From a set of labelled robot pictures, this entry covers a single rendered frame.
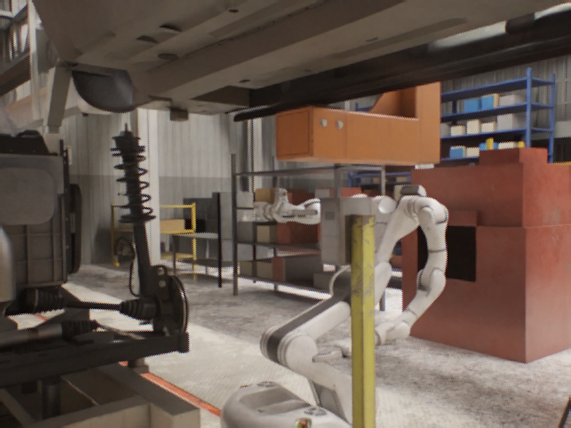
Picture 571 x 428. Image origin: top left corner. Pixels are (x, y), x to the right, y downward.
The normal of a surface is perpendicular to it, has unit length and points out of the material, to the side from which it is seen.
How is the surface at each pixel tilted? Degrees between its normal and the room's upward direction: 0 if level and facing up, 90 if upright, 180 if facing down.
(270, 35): 98
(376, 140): 90
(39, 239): 90
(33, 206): 90
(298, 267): 90
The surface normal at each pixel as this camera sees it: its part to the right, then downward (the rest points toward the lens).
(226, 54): -0.76, 0.18
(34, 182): 0.63, 0.03
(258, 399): 0.52, -0.24
